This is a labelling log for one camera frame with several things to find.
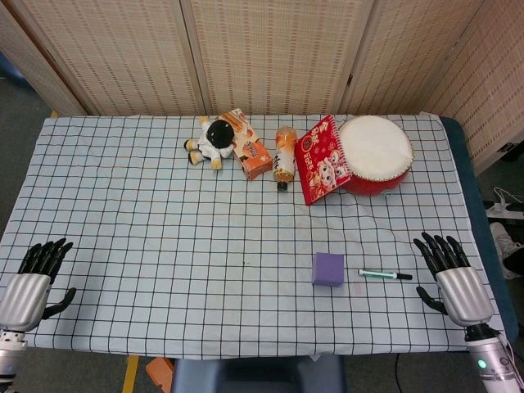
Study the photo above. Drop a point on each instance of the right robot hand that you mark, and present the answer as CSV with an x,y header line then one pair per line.
x,y
462,291

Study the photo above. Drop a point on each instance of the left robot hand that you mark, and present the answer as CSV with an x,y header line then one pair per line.
x,y
24,296

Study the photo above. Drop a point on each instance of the green marker pen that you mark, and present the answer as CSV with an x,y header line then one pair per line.
x,y
385,274

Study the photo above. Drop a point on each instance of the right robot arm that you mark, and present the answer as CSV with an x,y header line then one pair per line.
x,y
491,356

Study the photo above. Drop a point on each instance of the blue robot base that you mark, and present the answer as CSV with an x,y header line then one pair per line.
x,y
258,374

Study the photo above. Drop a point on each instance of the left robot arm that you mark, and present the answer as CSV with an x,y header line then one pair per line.
x,y
9,356

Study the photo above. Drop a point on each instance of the purple cube block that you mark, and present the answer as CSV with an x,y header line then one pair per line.
x,y
327,269

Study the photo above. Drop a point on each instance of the checkered tablecloth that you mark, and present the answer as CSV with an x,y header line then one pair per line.
x,y
163,245

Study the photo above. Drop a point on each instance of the white sneaker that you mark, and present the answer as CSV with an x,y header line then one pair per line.
x,y
505,245

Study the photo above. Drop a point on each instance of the white power strip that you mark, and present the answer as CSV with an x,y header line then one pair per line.
x,y
504,202

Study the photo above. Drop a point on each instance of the orange floor object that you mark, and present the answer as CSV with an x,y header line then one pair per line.
x,y
160,370

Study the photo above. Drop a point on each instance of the red drum white skin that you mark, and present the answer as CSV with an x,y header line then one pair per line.
x,y
374,153

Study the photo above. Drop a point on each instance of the red desk calendar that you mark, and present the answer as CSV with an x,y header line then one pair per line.
x,y
321,163

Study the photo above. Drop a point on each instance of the orange drink bottle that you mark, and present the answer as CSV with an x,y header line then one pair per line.
x,y
285,155

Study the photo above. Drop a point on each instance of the black-headed plush doll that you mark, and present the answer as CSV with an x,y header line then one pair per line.
x,y
213,143

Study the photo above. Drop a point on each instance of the orange snack box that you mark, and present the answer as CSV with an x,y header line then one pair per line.
x,y
247,143

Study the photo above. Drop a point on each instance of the woven folding screen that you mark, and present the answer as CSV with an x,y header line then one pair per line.
x,y
262,53

